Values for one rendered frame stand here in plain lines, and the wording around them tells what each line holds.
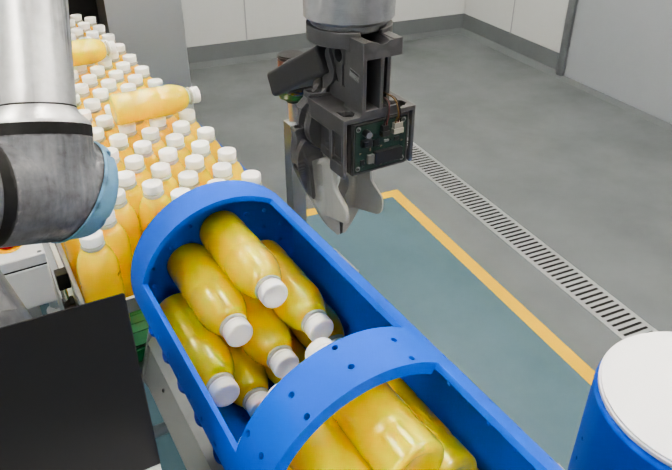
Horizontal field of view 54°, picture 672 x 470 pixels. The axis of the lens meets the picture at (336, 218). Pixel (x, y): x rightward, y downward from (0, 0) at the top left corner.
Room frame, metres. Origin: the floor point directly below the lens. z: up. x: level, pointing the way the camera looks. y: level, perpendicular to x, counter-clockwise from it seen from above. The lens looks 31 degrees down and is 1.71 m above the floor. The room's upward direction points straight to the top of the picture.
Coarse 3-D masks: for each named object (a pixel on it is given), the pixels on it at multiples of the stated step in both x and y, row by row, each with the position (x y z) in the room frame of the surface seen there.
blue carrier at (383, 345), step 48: (192, 192) 0.85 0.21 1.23; (240, 192) 0.85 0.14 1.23; (144, 240) 0.80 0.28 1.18; (192, 240) 0.85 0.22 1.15; (288, 240) 0.93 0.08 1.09; (144, 288) 0.75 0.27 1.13; (336, 288) 0.81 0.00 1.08; (384, 336) 0.54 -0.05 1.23; (192, 384) 0.57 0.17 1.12; (288, 384) 0.48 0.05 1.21; (336, 384) 0.47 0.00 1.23; (432, 384) 0.61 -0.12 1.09; (240, 432) 0.62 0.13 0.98; (288, 432) 0.44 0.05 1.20; (480, 432) 0.53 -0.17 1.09
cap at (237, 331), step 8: (232, 320) 0.68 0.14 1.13; (240, 320) 0.68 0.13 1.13; (224, 328) 0.67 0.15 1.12; (232, 328) 0.67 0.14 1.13; (240, 328) 0.67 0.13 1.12; (248, 328) 0.68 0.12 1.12; (224, 336) 0.67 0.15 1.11; (232, 336) 0.66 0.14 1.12; (240, 336) 0.67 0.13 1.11; (248, 336) 0.68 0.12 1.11; (232, 344) 0.66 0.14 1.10; (240, 344) 0.67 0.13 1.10
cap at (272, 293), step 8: (272, 280) 0.71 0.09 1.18; (264, 288) 0.70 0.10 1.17; (272, 288) 0.70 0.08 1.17; (280, 288) 0.70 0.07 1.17; (264, 296) 0.69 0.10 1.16; (272, 296) 0.70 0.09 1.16; (280, 296) 0.70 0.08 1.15; (264, 304) 0.69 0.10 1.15; (272, 304) 0.69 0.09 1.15; (280, 304) 0.70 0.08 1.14
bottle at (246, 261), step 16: (208, 224) 0.84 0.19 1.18; (224, 224) 0.83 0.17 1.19; (240, 224) 0.83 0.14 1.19; (208, 240) 0.82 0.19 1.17; (224, 240) 0.79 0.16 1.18; (240, 240) 0.78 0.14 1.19; (256, 240) 0.79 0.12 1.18; (224, 256) 0.77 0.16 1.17; (240, 256) 0.75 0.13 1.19; (256, 256) 0.75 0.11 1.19; (272, 256) 0.76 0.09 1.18; (224, 272) 0.77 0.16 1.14; (240, 272) 0.73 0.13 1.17; (256, 272) 0.72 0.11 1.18; (272, 272) 0.73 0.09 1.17; (240, 288) 0.72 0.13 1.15; (256, 288) 0.71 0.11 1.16
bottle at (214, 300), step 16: (176, 256) 0.82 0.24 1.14; (192, 256) 0.81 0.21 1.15; (208, 256) 0.81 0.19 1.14; (176, 272) 0.79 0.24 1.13; (192, 272) 0.77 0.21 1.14; (208, 272) 0.76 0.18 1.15; (192, 288) 0.74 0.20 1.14; (208, 288) 0.73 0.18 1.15; (224, 288) 0.73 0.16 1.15; (192, 304) 0.73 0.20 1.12; (208, 304) 0.70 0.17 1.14; (224, 304) 0.70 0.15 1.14; (240, 304) 0.71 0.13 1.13; (208, 320) 0.69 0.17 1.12; (224, 320) 0.68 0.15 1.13
